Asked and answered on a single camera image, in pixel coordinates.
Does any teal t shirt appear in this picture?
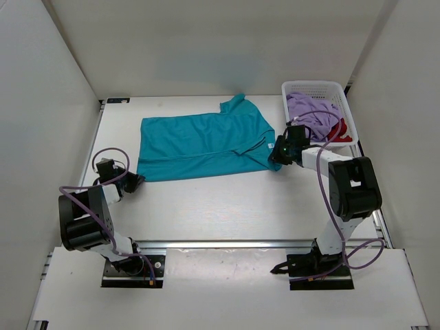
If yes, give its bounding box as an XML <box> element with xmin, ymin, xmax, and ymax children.
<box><xmin>137</xmin><ymin>94</ymin><xmax>281</xmax><ymax>182</ymax></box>

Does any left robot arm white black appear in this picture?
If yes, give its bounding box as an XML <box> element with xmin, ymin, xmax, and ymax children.
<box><xmin>58</xmin><ymin>158</ymin><xmax>147</xmax><ymax>276</ymax></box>

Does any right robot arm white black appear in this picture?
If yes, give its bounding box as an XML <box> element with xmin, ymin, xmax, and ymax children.
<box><xmin>269</xmin><ymin>124</ymin><xmax>382</xmax><ymax>281</ymax></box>

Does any purple t shirt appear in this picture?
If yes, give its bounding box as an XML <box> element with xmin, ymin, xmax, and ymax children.
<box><xmin>287</xmin><ymin>92</ymin><xmax>342</xmax><ymax>142</ymax></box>

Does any red t shirt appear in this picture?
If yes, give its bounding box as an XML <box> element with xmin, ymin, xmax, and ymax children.
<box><xmin>327</xmin><ymin>118</ymin><xmax>353</xmax><ymax>143</ymax></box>

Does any dark label sticker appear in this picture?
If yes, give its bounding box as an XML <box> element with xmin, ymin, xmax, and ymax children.
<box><xmin>106</xmin><ymin>98</ymin><xmax>130</xmax><ymax>104</ymax></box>

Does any white plastic basket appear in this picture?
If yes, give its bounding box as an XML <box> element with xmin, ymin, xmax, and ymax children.
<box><xmin>281</xmin><ymin>80</ymin><xmax>359</xmax><ymax>150</ymax></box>

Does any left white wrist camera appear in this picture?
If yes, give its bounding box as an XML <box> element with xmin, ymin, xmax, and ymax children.
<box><xmin>91</xmin><ymin>159</ymin><xmax>100</xmax><ymax>174</ymax></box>

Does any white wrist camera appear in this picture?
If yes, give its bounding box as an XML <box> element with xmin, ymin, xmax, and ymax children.
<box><xmin>91</xmin><ymin>159</ymin><xmax>100</xmax><ymax>174</ymax></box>
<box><xmin>286</xmin><ymin>116</ymin><xmax>302</xmax><ymax>127</ymax></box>

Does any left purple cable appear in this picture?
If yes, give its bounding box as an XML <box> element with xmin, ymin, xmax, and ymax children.
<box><xmin>58</xmin><ymin>147</ymin><xmax>156</xmax><ymax>286</ymax></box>

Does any purple cable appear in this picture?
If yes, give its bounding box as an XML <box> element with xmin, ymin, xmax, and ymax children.
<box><xmin>287</xmin><ymin>110</ymin><xmax>386</xmax><ymax>270</ymax></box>
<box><xmin>58</xmin><ymin>147</ymin><xmax>156</xmax><ymax>286</ymax></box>

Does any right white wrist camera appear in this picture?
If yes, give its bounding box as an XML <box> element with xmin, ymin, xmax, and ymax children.
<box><xmin>286</xmin><ymin>116</ymin><xmax>302</xmax><ymax>127</ymax></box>

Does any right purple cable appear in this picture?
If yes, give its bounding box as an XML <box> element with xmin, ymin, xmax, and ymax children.
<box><xmin>287</xmin><ymin>110</ymin><xmax>386</xmax><ymax>270</ymax></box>

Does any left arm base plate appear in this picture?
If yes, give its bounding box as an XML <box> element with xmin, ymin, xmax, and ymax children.
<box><xmin>101</xmin><ymin>250</ymin><xmax>166</xmax><ymax>289</ymax></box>

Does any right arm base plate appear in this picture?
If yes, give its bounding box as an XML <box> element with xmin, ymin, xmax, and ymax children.
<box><xmin>287</xmin><ymin>253</ymin><xmax>354</xmax><ymax>291</ymax></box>

